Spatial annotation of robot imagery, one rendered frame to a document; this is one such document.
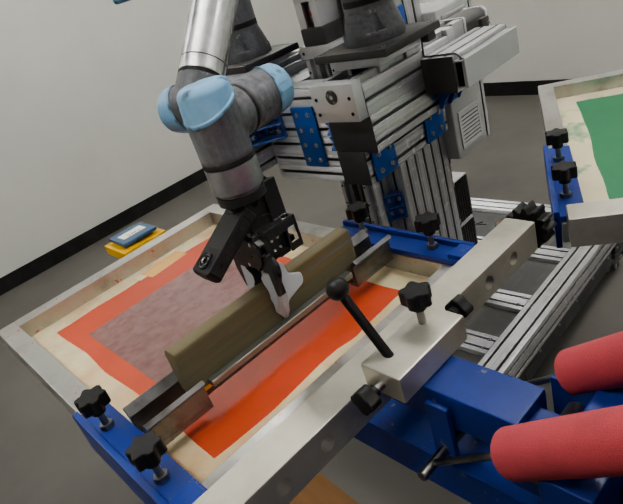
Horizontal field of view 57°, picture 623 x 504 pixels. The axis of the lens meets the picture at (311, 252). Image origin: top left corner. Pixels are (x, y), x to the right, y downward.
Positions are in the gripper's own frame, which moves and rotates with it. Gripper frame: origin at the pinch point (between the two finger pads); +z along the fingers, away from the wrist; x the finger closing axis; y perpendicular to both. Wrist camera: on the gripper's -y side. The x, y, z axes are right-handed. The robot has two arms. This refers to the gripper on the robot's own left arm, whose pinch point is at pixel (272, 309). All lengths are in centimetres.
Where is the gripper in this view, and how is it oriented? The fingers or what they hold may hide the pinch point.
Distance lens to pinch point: 90.8
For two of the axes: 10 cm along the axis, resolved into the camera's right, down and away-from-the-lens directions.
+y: 6.9, -5.1, 5.1
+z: 2.8, 8.4, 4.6
